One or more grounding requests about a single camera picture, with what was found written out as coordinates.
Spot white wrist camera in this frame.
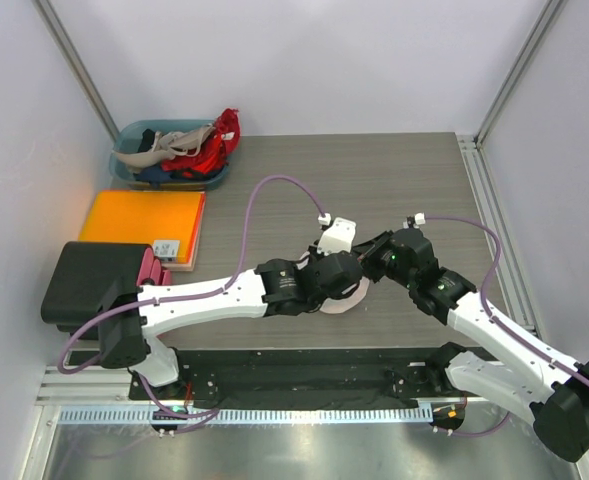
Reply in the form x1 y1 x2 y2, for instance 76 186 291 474
403 212 426 229
316 213 357 256

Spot white cup bra in basket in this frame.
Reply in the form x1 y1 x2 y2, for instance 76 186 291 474
114 124 215 172

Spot white mesh laundry bag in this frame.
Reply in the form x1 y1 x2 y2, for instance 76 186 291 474
298 249 371 316

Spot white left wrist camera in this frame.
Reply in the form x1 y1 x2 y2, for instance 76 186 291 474
316 213 357 256

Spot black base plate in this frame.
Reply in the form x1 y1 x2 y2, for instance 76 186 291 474
152 343 462 411

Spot bright red garment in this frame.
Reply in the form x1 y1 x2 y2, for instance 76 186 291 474
161 108 241 180

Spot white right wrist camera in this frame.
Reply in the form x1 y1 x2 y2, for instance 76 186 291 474
403 212 426 229

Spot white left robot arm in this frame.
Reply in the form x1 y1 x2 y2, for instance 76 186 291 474
98 251 369 399

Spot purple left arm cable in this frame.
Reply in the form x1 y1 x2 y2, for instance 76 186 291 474
56 174 328 434

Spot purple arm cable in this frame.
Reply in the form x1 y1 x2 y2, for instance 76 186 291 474
423 214 589 446
56 174 328 434

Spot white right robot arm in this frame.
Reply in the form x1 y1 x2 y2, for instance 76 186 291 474
352 228 589 463

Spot black case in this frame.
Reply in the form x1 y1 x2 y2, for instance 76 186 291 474
40 241 172 333

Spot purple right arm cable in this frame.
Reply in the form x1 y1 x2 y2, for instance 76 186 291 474
423 214 589 446

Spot teal plastic laundry basket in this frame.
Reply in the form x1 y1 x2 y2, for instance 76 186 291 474
109 119 234 191

